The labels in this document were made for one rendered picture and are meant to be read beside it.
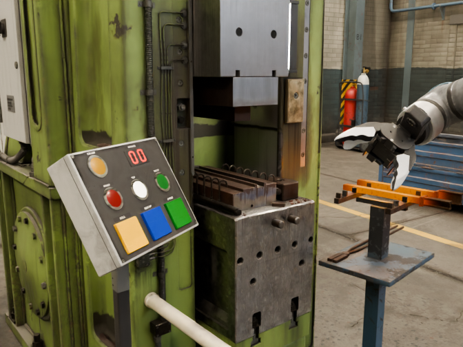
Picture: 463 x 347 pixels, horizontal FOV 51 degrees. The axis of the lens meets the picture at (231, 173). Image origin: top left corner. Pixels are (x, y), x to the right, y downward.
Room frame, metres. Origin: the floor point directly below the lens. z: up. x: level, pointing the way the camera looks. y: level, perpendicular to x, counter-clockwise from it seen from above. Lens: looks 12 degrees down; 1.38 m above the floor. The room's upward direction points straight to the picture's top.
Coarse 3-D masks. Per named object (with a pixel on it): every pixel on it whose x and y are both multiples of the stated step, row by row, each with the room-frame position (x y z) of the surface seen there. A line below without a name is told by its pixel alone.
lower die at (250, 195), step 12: (216, 168) 1.98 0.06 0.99; (216, 180) 1.75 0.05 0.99; (228, 180) 1.75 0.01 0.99; (240, 180) 1.71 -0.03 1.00; (264, 180) 1.74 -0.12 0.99; (216, 192) 1.66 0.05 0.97; (228, 192) 1.61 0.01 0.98; (240, 192) 1.61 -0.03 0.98; (252, 192) 1.64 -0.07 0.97; (264, 192) 1.67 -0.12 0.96; (240, 204) 1.61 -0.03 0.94; (264, 204) 1.67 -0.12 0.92
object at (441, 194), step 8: (360, 184) 2.03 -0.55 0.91; (376, 184) 1.98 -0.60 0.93; (384, 184) 1.96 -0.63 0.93; (400, 192) 1.90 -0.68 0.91; (408, 192) 1.88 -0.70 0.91; (424, 192) 1.84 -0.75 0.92; (432, 192) 1.82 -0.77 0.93; (440, 192) 1.80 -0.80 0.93; (448, 192) 1.78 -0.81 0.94; (456, 192) 1.77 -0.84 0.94; (456, 200) 1.76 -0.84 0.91
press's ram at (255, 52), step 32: (192, 0) 1.67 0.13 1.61; (224, 0) 1.57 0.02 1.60; (256, 0) 1.65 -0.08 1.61; (288, 0) 1.74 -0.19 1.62; (192, 32) 1.67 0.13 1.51; (224, 32) 1.56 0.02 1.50; (256, 32) 1.65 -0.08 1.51; (288, 32) 1.74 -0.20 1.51; (224, 64) 1.56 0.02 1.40; (256, 64) 1.65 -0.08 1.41; (288, 64) 1.74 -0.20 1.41
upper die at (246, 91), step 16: (208, 80) 1.69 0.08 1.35; (224, 80) 1.62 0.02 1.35; (240, 80) 1.61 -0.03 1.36; (256, 80) 1.65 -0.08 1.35; (272, 80) 1.69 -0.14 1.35; (208, 96) 1.69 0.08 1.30; (224, 96) 1.62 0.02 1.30; (240, 96) 1.61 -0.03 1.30; (256, 96) 1.65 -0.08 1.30; (272, 96) 1.69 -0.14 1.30
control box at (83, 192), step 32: (64, 160) 1.08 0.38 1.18; (128, 160) 1.22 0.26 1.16; (160, 160) 1.33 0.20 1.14; (64, 192) 1.08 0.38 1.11; (96, 192) 1.08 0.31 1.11; (128, 192) 1.16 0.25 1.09; (160, 192) 1.26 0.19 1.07; (96, 224) 1.04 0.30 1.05; (192, 224) 1.29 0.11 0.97; (96, 256) 1.04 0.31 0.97; (128, 256) 1.04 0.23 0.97
